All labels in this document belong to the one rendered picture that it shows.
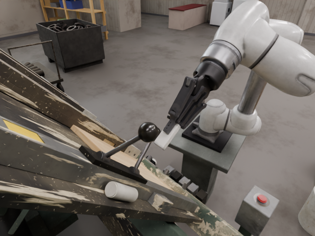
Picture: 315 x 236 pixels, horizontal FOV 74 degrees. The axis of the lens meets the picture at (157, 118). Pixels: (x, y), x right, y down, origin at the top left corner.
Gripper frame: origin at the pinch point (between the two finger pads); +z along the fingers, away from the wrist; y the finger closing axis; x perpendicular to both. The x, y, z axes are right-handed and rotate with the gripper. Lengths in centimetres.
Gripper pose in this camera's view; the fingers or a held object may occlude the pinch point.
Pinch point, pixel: (167, 134)
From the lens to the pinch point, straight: 50.4
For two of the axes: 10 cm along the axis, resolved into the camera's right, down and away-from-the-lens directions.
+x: -7.0, -4.1, 5.8
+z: -5.8, 8.0, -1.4
